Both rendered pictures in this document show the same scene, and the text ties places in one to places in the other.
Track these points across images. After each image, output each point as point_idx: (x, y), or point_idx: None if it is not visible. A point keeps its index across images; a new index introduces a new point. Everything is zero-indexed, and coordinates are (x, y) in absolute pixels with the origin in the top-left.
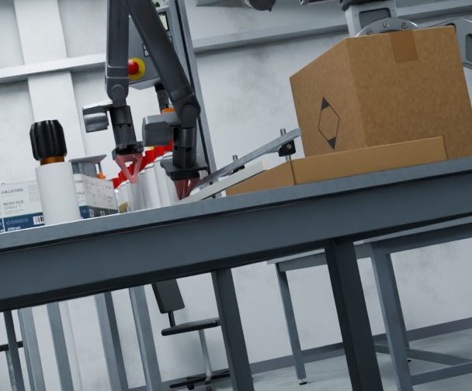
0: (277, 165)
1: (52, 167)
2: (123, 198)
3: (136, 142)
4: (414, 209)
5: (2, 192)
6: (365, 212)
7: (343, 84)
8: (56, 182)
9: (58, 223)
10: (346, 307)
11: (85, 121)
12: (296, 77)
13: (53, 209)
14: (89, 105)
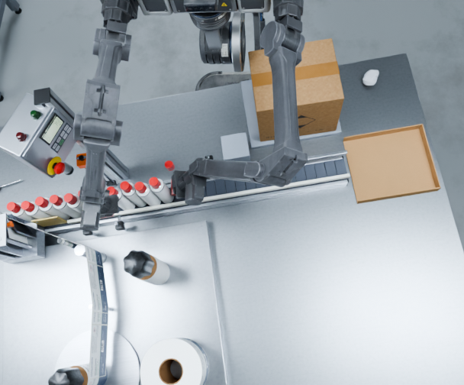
0: (426, 189)
1: (157, 267)
2: (40, 216)
3: (117, 199)
4: None
5: (95, 308)
6: None
7: (330, 111)
8: (160, 268)
9: (166, 275)
10: None
11: (98, 228)
12: (269, 111)
13: (163, 275)
14: (85, 219)
